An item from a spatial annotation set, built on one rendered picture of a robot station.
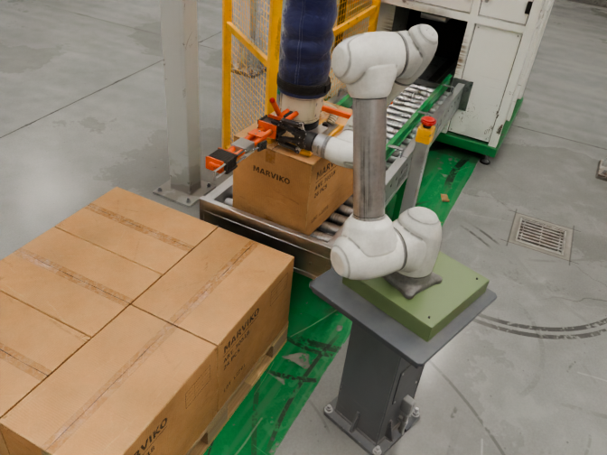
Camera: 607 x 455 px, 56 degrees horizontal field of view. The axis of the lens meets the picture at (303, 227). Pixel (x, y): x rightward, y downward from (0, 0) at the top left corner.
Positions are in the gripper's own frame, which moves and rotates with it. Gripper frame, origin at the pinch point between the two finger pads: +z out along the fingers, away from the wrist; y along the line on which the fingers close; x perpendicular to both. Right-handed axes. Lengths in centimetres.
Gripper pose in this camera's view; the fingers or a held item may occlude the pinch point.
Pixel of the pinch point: (270, 127)
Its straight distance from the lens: 232.4
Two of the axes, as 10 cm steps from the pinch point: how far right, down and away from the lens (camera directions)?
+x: 4.5, -5.0, 7.4
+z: -8.8, -3.5, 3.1
